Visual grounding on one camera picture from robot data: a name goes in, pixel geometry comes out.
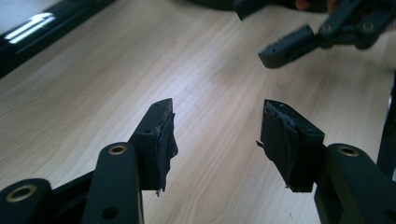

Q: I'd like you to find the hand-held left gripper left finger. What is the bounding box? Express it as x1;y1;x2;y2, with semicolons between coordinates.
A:
129;97;179;198

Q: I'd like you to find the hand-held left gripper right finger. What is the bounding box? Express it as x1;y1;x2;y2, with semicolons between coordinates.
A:
256;99;326;194

